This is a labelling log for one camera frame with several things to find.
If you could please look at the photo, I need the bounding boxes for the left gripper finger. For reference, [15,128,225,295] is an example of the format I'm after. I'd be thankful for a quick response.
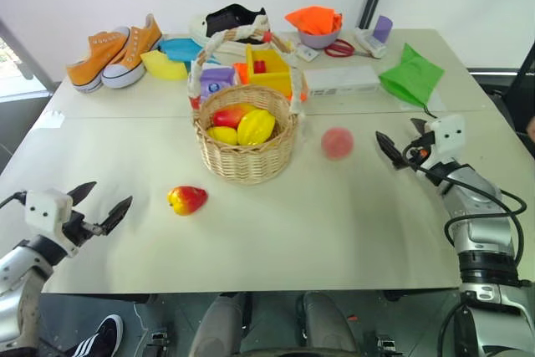
[99,195,134,235]
[68,181,98,208]

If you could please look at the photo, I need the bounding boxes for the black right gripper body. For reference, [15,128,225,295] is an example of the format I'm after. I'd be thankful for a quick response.
[402,132,438,171]

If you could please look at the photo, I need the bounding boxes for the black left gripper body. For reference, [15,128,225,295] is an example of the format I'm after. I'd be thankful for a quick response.
[61,207,105,256]

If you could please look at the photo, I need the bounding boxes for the red toy peach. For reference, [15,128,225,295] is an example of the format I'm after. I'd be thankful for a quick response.
[320,125,356,162]

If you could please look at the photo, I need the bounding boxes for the red apple in basket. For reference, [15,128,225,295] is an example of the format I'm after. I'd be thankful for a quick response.
[212,106,252,129]

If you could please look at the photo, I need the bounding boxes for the red yellow toy mango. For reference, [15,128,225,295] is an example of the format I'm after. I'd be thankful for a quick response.
[166,185,209,217]

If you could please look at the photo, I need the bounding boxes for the long white cardboard box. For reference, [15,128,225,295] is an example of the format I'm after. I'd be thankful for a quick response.
[303,64,382,99]

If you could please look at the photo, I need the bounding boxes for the white tube package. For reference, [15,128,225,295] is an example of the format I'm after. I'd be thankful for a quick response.
[354,28,389,59]

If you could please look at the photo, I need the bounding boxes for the purple plastic cup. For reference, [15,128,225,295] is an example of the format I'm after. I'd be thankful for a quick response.
[372,14,395,45]

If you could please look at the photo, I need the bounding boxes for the black chair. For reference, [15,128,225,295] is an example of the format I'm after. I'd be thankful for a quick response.
[465,40,535,135]

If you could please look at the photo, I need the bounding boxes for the black shoe white stripes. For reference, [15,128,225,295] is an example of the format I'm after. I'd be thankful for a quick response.
[61,314,125,357]

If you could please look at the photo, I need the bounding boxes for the small white box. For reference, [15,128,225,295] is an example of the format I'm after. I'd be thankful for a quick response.
[293,43,319,63]

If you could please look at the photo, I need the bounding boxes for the orange canvas sneaker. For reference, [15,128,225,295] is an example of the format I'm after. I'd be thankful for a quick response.
[100,13,164,90]
[65,29,131,95]

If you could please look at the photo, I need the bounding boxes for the purple plastic bowl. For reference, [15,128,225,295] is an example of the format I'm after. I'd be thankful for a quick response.
[297,24,342,50]

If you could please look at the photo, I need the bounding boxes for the yellow toy lemon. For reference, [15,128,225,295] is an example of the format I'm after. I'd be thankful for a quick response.
[206,125,240,146]

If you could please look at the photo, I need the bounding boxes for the yellow toy starfruit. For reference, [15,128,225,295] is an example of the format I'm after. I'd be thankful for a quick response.
[237,109,278,148]

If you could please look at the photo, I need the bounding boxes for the yellow plastic organizer box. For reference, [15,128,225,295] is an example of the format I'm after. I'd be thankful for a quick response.
[245,43,294,99]

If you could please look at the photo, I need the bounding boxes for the grey rounded shape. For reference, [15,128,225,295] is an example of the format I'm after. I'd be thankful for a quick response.
[295,291,357,357]
[191,291,248,357]

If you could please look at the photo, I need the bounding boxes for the orange cloth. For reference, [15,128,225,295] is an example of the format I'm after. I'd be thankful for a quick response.
[284,5,345,37]

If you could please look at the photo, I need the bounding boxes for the purple white carton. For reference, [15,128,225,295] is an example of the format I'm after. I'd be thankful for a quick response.
[199,65,240,104]

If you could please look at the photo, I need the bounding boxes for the orange plastic piece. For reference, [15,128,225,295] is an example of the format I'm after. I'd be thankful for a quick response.
[232,61,250,84]

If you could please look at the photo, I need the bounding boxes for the blue plastic tray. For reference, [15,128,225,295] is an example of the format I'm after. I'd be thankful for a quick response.
[158,36,202,64]

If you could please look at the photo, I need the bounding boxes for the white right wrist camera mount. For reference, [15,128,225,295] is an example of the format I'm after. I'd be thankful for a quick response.
[425,114,466,154]

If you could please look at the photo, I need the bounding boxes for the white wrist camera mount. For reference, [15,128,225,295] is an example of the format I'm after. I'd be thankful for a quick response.
[425,114,466,154]
[23,188,73,246]

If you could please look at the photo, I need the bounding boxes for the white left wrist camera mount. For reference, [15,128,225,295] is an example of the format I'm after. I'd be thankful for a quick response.
[23,188,73,246]

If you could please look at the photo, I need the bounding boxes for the green drawstring cloth bag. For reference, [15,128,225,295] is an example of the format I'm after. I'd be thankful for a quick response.
[377,42,446,115]

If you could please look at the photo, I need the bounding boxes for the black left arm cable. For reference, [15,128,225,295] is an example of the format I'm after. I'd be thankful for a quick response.
[0,191,27,210]

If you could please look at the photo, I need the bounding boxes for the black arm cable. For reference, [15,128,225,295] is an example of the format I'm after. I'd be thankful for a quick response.
[0,191,27,210]
[403,143,528,268]

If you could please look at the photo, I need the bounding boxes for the red handled scissors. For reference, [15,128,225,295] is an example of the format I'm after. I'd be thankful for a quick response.
[324,38,378,59]

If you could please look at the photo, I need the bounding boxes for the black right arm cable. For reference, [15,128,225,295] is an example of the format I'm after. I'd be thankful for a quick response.
[403,143,528,268]

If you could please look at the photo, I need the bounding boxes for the wicker basket with wrapped handle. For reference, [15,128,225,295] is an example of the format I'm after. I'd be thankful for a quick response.
[187,24,308,186]

